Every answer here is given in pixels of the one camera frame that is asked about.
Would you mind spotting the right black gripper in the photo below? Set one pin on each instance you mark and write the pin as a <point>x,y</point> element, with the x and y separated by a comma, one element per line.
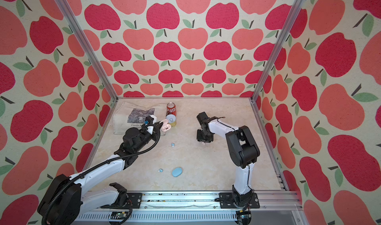
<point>199,138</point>

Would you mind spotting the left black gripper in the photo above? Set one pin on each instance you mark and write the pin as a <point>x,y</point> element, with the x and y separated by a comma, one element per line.
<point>155,133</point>

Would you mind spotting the pink earbud charging case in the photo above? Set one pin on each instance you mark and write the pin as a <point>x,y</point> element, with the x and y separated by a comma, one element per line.
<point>165,126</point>

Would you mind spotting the blue earbud charging case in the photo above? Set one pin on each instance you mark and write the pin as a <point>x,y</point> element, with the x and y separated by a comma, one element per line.
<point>177,171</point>

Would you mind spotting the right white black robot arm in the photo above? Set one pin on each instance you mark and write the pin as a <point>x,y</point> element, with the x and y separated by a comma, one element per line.
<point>243,151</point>

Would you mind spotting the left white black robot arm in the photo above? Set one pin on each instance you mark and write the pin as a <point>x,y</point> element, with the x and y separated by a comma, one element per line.
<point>70,196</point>

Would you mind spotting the yellow tin can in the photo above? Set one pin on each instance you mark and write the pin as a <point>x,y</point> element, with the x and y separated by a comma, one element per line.
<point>171,120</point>

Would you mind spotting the red cola can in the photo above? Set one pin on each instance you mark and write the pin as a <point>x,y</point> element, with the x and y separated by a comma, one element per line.
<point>171,109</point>

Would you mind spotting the beige Monet tote bag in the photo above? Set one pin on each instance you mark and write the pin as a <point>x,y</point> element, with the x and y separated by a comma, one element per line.
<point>130,115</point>

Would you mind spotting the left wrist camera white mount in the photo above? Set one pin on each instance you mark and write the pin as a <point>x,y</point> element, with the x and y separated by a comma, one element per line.
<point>150,122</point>

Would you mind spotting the left aluminium frame post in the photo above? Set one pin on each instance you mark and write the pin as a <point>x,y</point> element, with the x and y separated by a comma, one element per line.
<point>65,9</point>

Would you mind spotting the aluminium frame post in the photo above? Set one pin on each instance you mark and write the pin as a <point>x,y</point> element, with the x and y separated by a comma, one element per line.
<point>65,9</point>
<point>285,32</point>

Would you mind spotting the right aluminium frame post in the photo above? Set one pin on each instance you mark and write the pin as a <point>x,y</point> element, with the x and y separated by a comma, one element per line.
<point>285,32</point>

